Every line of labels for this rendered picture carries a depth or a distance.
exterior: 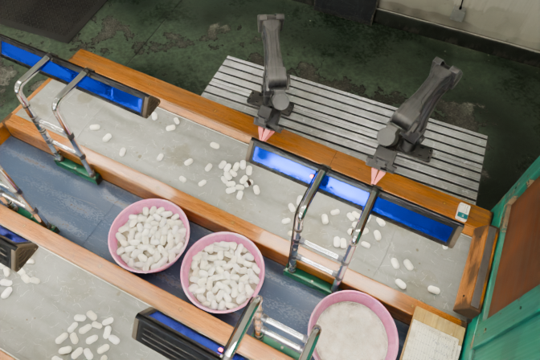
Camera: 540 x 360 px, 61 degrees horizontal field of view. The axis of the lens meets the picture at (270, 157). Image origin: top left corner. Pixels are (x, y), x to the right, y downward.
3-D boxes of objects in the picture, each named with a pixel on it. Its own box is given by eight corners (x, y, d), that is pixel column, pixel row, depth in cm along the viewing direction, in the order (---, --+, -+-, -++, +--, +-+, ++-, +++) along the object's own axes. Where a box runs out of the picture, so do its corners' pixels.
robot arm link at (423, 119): (412, 147, 173) (455, 74, 152) (398, 137, 176) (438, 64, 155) (419, 141, 177) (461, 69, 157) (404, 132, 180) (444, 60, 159)
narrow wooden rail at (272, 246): (22, 128, 189) (10, 112, 180) (456, 332, 146) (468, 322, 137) (12, 138, 186) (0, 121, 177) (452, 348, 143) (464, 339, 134)
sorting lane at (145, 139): (65, 71, 199) (63, 67, 197) (482, 245, 156) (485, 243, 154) (15, 118, 184) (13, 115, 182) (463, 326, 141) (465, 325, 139)
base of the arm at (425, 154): (435, 151, 175) (439, 138, 178) (385, 135, 179) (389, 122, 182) (429, 163, 181) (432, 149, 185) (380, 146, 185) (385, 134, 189)
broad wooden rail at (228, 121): (92, 76, 217) (80, 47, 201) (474, 234, 174) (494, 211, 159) (76, 93, 211) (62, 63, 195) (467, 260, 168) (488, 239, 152)
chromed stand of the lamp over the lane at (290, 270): (305, 228, 163) (318, 158, 127) (357, 252, 159) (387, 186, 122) (282, 274, 154) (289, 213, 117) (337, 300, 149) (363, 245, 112)
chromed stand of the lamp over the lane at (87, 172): (88, 131, 186) (46, 47, 150) (128, 149, 182) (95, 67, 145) (56, 165, 177) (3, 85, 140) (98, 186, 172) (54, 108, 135)
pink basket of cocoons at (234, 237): (192, 239, 160) (189, 227, 152) (267, 247, 159) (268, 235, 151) (177, 317, 145) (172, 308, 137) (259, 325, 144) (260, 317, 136)
